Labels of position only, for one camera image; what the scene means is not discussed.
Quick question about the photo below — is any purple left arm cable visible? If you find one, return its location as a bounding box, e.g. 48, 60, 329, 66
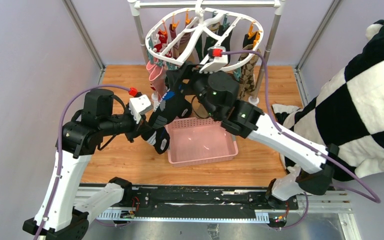
32, 84, 133, 240

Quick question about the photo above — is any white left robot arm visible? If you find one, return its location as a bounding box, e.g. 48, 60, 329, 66
22, 84, 153, 240

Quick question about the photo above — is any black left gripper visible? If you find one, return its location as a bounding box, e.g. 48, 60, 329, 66
100, 104, 153, 142

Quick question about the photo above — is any dark green sock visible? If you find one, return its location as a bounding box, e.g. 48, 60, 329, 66
195, 25, 232, 62

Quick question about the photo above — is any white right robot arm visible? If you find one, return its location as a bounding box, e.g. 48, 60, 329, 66
165, 63, 334, 209

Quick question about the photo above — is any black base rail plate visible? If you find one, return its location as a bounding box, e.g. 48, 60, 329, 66
100, 185, 300, 220

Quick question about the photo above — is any brown argyle sock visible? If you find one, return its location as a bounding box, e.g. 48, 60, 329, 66
237, 54, 260, 99

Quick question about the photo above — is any pink sock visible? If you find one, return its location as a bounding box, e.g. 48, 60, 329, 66
146, 61, 162, 81
149, 66, 167, 101

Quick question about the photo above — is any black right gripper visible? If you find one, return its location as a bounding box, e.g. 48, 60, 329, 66
165, 61, 220, 120

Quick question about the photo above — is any pink plastic basket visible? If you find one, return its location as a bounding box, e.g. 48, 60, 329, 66
165, 117, 239, 167

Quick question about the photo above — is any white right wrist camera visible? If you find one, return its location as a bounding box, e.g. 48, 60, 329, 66
199, 46, 229, 74

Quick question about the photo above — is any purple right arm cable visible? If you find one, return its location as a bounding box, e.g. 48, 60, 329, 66
221, 49, 382, 231

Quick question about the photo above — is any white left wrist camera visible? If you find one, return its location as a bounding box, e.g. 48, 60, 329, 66
129, 94, 153, 125

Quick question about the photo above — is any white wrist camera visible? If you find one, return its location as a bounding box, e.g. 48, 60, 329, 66
129, 94, 153, 125
199, 46, 229, 74

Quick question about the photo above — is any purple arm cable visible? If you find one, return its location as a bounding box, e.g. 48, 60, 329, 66
32, 84, 133, 240
221, 49, 382, 231

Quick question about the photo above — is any white metal drying rack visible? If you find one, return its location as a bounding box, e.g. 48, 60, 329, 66
128, 0, 286, 106

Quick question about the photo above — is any white oval clip hanger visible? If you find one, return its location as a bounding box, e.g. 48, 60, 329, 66
144, 7, 264, 72

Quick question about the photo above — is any black white checkered blanket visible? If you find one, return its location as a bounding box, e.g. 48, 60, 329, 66
271, 19, 384, 182

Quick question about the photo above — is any red white striped sock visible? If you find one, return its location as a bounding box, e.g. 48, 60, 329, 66
153, 30, 168, 53

